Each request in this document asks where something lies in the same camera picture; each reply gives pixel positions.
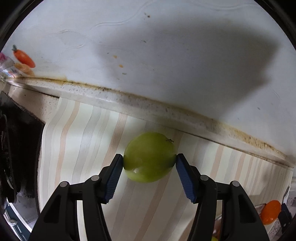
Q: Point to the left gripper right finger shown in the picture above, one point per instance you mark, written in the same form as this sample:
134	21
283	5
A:
201	190

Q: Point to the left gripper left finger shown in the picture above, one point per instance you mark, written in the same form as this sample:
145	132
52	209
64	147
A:
98	190

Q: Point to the green fruit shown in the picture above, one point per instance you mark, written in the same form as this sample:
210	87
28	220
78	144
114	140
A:
149	157

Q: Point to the orange mandarin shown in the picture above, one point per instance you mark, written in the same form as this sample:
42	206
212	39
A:
270	212

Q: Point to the striped cat table mat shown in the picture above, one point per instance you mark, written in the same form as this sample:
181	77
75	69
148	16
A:
80	139

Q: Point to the black gas stove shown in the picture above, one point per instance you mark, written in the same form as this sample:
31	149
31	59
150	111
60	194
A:
20	147

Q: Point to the colourful wall stickers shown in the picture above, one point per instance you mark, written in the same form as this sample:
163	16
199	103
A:
23	66

